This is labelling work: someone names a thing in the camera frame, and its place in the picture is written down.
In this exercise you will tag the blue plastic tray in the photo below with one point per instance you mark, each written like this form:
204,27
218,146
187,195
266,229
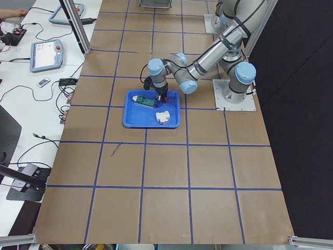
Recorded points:
139,116

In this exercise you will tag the green terminal block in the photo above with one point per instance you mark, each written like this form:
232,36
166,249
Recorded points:
141,100

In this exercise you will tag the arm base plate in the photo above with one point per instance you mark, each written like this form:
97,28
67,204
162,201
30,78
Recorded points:
209,28
227,100

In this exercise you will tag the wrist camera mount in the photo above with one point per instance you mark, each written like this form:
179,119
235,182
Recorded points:
148,83

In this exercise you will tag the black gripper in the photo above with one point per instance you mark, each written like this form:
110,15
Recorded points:
161,91

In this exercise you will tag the black power adapter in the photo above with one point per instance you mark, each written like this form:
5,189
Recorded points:
68,81

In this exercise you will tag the small remote control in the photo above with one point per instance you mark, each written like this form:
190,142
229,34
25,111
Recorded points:
43,82

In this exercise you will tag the white circuit breaker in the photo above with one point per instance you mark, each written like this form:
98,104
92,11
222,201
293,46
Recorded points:
163,117

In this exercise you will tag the red push button switch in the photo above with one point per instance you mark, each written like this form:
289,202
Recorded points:
161,98

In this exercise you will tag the near teach pendant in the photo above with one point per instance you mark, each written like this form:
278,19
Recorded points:
47,55

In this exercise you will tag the wire mesh shelf basket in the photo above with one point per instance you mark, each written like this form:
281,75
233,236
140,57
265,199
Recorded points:
161,4

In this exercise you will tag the aluminium frame post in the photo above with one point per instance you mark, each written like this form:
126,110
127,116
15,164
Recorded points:
76,24

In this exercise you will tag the person hand at desk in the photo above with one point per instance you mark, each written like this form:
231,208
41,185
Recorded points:
7,13

